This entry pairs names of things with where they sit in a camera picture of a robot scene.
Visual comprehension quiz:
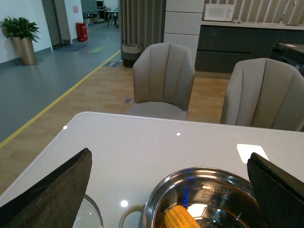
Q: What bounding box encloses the red cabinet box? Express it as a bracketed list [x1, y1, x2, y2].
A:
[76, 22, 88, 42]

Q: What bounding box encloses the beige chair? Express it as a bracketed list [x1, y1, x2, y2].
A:
[125, 43, 195, 121]
[220, 58, 304, 132]

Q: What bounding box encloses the beige chair left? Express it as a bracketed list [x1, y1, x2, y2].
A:
[125, 43, 195, 121]

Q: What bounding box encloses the white electric cooking pot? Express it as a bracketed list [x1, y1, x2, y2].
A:
[119, 167, 268, 228]

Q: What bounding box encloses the glass pot lid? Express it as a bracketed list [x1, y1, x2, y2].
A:
[73, 194, 103, 228]

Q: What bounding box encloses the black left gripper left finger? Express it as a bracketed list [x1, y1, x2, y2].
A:
[0, 148, 92, 228]

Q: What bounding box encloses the potted green plant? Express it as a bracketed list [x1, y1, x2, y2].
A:
[0, 17, 39, 66]

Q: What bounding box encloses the white microwave oven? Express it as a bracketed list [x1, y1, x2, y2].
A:
[202, 3, 235, 22]

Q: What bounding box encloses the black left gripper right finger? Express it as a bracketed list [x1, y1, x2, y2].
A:
[247, 152, 304, 228]

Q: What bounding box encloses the beige chair right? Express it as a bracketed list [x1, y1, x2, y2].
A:
[220, 58, 304, 132]

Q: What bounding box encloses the distant black table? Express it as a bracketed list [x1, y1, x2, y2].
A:
[105, 10, 119, 28]

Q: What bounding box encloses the woven storage basket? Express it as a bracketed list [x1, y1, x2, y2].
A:
[121, 40, 143, 67]

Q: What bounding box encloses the dark kitchen counter cabinet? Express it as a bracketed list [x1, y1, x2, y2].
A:
[195, 22, 304, 73]

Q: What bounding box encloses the black appliance at right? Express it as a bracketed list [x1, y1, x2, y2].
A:
[270, 43, 304, 76]

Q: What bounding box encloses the yellow corn cob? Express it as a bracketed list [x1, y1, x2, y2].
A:
[164, 205, 200, 228]

